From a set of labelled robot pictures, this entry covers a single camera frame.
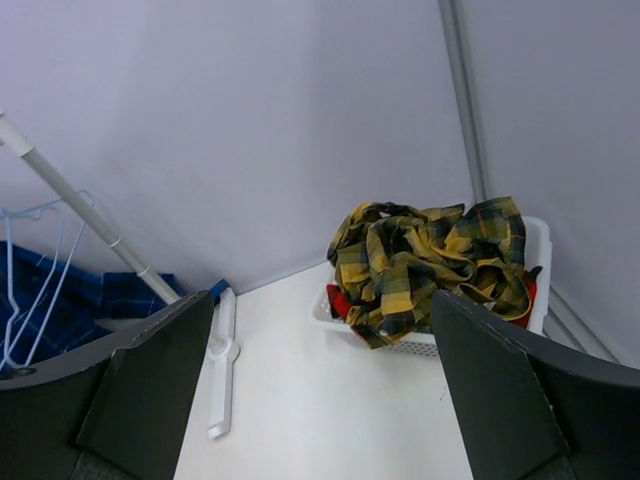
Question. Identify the light blue hanger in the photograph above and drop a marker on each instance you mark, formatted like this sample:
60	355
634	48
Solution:
30	286
69	324

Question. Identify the yellow black plaid shirt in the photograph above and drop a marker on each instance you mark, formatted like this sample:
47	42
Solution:
390	260

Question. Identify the red black plaid shirt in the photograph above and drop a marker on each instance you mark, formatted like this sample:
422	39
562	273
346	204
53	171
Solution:
340	306

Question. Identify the white plastic basket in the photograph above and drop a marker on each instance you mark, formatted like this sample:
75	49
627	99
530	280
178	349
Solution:
538	253

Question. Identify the blue plaid shirt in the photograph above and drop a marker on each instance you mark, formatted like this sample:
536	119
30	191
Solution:
111	295

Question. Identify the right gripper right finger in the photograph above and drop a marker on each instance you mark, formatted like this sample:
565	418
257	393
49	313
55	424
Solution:
531	408

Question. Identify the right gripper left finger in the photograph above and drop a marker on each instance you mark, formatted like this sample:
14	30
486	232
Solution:
117	407

